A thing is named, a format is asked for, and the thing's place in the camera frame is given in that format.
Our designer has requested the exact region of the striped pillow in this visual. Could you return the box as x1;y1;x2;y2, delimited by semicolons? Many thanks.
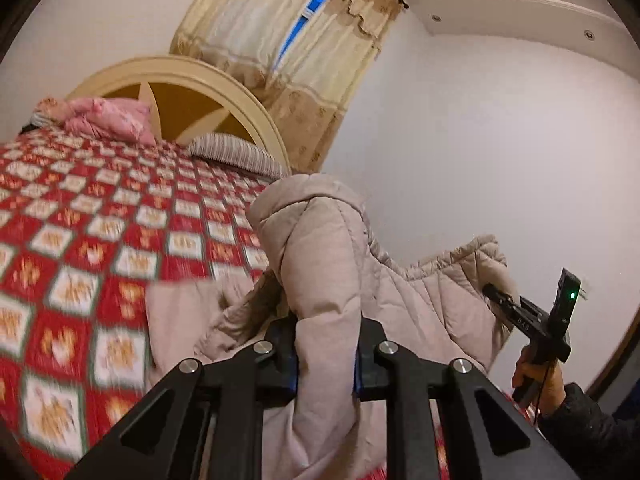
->
189;134;291;181

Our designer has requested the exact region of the person's right forearm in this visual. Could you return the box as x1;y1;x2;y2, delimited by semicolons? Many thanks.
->
537;382;640;480

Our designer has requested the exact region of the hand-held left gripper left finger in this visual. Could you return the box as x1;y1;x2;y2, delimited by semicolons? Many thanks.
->
65;316;299;480

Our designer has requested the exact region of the window pane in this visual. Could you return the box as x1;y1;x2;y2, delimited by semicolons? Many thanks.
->
295;0;333;31

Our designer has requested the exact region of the pink folded blanket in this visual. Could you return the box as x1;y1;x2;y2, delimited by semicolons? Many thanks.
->
60;97;161;146

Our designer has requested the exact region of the beige floral window curtain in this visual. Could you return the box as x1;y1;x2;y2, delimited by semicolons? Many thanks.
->
260;0;406;173
170;0;346;86

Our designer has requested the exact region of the person's right hand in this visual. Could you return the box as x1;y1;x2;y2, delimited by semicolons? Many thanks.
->
511;345;567;415

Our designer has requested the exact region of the beige quilted puffer jacket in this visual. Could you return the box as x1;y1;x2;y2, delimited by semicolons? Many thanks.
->
145;172;521;480

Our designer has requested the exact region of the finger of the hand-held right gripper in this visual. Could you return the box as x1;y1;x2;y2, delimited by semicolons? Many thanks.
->
481;284;523;329

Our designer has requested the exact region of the small striped orange cloth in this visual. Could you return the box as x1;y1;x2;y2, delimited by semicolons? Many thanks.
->
30;99;71;128

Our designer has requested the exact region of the red patterned bedspread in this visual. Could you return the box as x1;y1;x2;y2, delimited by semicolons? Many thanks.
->
0;127;538;480

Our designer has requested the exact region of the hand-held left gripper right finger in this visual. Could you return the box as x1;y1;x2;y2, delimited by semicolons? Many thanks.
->
352;316;583;480

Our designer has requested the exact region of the wooden door frame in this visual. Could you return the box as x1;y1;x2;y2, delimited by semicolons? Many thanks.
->
585;310;640;401

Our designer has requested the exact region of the cream arched wooden headboard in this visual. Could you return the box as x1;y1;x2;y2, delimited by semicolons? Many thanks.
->
65;55;292;171

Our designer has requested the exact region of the thin black cable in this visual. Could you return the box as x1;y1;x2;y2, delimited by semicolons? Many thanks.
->
532;360;558;426

